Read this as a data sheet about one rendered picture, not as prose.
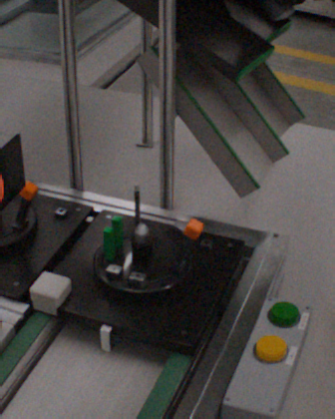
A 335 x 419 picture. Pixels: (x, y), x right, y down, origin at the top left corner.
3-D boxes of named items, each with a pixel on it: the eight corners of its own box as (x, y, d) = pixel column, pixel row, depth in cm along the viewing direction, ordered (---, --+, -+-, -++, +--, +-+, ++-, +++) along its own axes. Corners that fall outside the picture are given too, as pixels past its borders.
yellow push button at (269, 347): (288, 348, 88) (290, 337, 87) (280, 368, 85) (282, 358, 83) (259, 341, 89) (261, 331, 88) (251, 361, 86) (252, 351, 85)
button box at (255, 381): (307, 335, 97) (313, 304, 93) (269, 443, 80) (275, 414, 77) (262, 324, 99) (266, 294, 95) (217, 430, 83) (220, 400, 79)
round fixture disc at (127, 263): (204, 252, 102) (205, 241, 101) (170, 312, 91) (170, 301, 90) (118, 231, 106) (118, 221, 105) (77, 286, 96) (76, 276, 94)
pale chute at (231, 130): (272, 163, 120) (290, 153, 117) (240, 199, 111) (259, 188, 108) (175, 36, 118) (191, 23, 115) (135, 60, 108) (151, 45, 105)
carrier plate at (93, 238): (245, 250, 106) (246, 239, 104) (192, 356, 87) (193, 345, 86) (103, 217, 113) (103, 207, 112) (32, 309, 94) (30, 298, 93)
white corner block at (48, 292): (74, 298, 96) (72, 277, 94) (60, 318, 93) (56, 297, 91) (46, 290, 98) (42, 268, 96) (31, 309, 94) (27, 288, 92)
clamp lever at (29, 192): (28, 221, 104) (39, 187, 99) (22, 228, 102) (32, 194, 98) (9, 209, 104) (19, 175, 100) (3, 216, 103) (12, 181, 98)
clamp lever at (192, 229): (185, 261, 96) (205, 223, 92) (180, 269, 95) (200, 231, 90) (163, 248, 97) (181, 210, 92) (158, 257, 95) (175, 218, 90)
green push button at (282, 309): (300, 314, 93) (302, 303, 92) (293, 333, 90) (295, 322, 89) (273, 308, 94) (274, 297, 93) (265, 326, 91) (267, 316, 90)
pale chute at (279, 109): (289, 127, 132) (306, 117, 129) (262, 155, 123) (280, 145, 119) (202, 12, 129) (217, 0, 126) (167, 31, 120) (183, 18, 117)
